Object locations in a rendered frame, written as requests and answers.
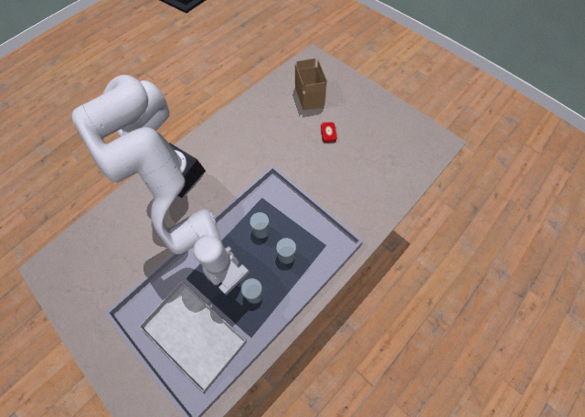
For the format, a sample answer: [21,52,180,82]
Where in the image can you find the brown cardboard box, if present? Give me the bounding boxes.
[295,59,327,111]

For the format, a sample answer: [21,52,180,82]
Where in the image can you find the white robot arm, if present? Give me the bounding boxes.
[72,75,250,295]

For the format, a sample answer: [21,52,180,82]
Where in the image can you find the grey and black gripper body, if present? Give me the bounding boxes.
[203,252,239,285]

